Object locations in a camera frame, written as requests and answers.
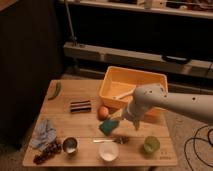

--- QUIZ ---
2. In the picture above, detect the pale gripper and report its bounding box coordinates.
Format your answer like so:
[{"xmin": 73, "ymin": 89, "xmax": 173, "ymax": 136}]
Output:
[{"xmin": 109, "ymin": 109, "xmax": 140, "ymax": 130}]

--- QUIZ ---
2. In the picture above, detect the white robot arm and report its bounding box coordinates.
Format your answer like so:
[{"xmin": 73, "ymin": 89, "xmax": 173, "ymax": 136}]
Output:
[{"xmin": 110, "ymin": 83, "xmax": 213, "ymax": 130}]

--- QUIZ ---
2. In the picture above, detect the white dish brush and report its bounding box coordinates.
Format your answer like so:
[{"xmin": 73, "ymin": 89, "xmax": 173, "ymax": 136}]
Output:
[{"xmin": 113, "ymin": 89, "xmax": 134, "ymax": 100}]

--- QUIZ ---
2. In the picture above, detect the green sponge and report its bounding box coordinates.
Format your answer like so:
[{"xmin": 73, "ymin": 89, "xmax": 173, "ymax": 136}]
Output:
[{"xmin": 99, "ymin": 120, "xmax": 119, "ymax": 136}]

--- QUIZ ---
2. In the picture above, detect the orange peach fruit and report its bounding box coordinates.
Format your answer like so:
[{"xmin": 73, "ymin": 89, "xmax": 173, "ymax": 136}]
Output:
[{"xmin": 97, "ymin": 106, "xmax": 109, "ymax": 121}]

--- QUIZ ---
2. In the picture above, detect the yellow plastic bin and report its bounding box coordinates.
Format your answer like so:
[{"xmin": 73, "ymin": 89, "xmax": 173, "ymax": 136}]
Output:
[{"xmin": 99, "ymin": 66, "xmax": 168, "ymax": 114}]

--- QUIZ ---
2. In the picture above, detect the green cup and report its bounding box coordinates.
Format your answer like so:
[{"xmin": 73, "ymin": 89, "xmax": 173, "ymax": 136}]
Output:
[{"xmin": 144, "ymin": 136, "xmax": 160, "ymax": 154}]

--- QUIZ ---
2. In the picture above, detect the white bowl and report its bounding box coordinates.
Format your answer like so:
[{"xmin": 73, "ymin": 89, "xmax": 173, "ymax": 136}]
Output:
[{"xmin": 98, "ymin": 142, "xmax": 119, "ymax": 162}]

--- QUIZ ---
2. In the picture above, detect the dark striped block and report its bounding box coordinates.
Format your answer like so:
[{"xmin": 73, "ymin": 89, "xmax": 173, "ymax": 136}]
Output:
[{"xmin": 70, "ymin": 100, "xmax": 91, "ymax": 113}]

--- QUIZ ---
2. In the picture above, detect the small metal cup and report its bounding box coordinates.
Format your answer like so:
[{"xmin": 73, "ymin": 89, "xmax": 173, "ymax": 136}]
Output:
[{"xmin": 62, "ymin": 137, "xmax": 78, "ymax": 154}]

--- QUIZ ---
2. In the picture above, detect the grey shelf unit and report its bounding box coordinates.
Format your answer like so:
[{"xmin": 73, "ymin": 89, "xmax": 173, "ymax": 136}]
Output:
[{"xmin": 63, "ymin": 42, "xmax": 213, "ymax": 79}]

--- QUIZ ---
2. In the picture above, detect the blue cloth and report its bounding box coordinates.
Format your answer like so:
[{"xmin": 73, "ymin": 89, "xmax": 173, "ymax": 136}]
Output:
[{"xmin": 30, "ymin": 119, "xmax": 56, "ymax": 151}]

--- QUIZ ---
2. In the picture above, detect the dark grape bunch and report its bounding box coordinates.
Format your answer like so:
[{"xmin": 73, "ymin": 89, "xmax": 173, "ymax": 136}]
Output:
[{"xmin": 33, "ymin": 140, "xmax": 62, "ymax": 165}]

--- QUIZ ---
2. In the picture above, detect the black cable on floor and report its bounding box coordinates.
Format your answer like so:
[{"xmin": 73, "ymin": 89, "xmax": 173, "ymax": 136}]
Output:
[{"xmin": 183, "ymin": 124, "xmax": 213, "ymax": 171}]

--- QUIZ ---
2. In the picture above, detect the black handle on shelf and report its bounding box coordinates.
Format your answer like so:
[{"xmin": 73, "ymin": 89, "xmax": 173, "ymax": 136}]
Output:
[{"xmin": 162, "ymin": 55, "xmax": 191, "ymax": 65}]

